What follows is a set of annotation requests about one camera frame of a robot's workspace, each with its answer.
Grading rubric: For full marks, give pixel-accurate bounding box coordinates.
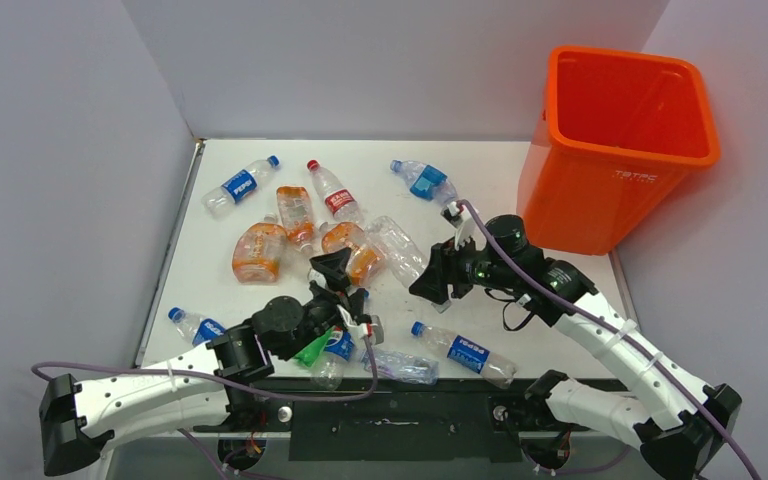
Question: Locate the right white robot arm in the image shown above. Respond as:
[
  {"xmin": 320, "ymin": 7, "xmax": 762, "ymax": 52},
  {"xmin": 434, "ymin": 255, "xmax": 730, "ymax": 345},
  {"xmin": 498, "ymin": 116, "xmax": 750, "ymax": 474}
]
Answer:
[{"xmin": 408, "ymin": 212, "xmax": 742, "ymax": 479}]

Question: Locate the clear bottle white cap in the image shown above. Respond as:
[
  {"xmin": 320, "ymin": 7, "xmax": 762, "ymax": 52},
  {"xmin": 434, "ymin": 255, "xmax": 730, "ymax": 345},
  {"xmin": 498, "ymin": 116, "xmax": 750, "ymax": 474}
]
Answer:
[{"xmin": 364, "ymin": 215, "xmax": 428, "ymax": 290}]

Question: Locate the large orange crushed bottle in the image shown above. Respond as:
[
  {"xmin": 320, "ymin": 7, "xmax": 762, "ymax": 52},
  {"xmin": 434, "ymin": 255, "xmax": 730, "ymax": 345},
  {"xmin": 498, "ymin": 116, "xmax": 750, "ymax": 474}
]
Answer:
[{"xmin": 318, "ymin": 222, "xmax": 384, "ymax": 287}]

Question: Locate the blue cap bottle left edge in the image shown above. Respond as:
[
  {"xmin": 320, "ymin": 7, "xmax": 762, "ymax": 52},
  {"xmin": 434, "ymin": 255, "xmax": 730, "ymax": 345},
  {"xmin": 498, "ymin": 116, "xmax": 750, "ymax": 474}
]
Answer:
[{"xmin": 168, "ymin": 307, "xmax": 226, "ymax": 346}]

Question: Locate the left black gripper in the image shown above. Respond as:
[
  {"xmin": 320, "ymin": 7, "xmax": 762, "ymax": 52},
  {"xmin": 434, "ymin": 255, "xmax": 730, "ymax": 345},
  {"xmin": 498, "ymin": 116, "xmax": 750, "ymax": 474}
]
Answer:
[{"xmin": 276, "ymin": 248, "xmax": 365, "ymax": 361}]

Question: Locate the red cap water bottle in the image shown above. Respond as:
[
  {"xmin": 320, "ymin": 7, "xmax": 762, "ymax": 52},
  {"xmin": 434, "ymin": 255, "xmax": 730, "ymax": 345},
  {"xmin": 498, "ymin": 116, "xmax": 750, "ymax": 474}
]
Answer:
[{"xmin": 306, "ymin": 160, "xmax": 364, "ymax": 225}]

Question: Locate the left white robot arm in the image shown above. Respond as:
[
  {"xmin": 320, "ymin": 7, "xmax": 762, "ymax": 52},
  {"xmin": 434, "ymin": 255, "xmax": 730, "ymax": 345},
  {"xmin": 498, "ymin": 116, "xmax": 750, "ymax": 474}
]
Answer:
[{"xmin": 38, "ymin": 247, "xmax": 364, "ymax": 477}]

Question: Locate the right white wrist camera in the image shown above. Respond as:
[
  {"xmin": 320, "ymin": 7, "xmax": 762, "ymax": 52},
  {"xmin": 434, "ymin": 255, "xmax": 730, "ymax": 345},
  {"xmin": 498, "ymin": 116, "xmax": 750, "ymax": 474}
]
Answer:
[{"xmin": 441, "ymin": 200, "xmax": 476, "ymax": 250}]

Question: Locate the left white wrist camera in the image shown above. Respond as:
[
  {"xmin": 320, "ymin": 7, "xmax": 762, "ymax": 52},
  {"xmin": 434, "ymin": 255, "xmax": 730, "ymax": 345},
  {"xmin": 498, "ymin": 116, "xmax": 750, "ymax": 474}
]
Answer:
[{"xmin": 337, "ymin": 306, "xmax": 384, "ymax": 345}]

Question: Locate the green plastic bottle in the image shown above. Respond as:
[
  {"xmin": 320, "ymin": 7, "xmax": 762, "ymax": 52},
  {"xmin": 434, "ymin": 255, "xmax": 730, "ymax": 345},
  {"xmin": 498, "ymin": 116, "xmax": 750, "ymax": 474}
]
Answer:
[{"xmin": 293, "ymin": 330, "xmax": 331, "ymax": 368}]

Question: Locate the crushed orange label bottle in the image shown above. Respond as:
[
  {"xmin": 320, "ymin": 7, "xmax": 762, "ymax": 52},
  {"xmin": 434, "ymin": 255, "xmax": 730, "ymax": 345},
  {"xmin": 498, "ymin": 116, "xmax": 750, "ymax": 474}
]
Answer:
[{"xmin": 276, "ymin": 186, "xmax": 315, "ymax": 257}]

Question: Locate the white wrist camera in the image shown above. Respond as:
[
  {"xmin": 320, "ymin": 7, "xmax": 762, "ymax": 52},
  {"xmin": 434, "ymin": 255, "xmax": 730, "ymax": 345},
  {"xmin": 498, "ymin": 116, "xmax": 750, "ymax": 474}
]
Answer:
[
  {"xmin": 337, "ymin": 306, "xmax": 384, "ymax": 345},
  {"xmin": 441, "ymin": 200, "xmax": 476, "ymax": 250}
]

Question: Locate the crushed blue label bottle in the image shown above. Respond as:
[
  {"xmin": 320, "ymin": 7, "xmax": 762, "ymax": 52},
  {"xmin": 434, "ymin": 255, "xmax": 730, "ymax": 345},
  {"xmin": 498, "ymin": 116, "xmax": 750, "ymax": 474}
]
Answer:
[{"xmin": 390, "ymin": 160, "xmax": 458, "ymax": 207}]

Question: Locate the orange plastic bin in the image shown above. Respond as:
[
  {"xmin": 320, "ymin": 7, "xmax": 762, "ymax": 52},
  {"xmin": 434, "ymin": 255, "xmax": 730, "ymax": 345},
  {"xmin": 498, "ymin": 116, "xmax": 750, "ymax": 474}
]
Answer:
[{"xmin": 517, "ymin": 45, "xmax": 721, "ymax": 255}]

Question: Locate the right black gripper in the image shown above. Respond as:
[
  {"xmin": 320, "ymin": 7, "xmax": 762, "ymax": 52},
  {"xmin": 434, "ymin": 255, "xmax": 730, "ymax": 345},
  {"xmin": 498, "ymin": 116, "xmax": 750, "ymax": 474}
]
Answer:
[{"xmin": 411, "ymin": 229, "xmax": 517, "ymax": 302}]

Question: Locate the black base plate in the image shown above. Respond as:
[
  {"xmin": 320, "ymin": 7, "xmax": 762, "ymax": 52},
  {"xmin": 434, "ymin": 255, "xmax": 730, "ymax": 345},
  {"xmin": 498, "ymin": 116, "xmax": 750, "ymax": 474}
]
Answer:
[{"xmin": 178, "ymin": 376, "xmax": 597, "ymax": 464}]

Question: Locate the crushed Ganten water bottle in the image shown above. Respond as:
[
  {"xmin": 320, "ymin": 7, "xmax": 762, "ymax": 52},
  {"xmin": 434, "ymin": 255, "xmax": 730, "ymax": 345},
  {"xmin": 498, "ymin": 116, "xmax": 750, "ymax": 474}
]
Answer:
[{"xmin": 372, "ymin": 347, "xmax": 439, "ymax": 386}]

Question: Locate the clear Pepsi bottle top left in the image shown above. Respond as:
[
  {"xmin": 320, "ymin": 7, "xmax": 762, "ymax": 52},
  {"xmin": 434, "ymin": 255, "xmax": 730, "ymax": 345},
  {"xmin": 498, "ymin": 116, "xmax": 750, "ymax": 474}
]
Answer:
[{"xmin": 201, "ymin": 155, "xmax": 280, "ymax": 219}]

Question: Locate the flat orange crushed bottle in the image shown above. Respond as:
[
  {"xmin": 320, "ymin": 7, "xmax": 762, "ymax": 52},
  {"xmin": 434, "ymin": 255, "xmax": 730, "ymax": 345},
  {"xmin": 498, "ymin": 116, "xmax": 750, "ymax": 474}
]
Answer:
[{"xmin": 231, "ymin": 213, "xmax": 288, "ymax": 284}]

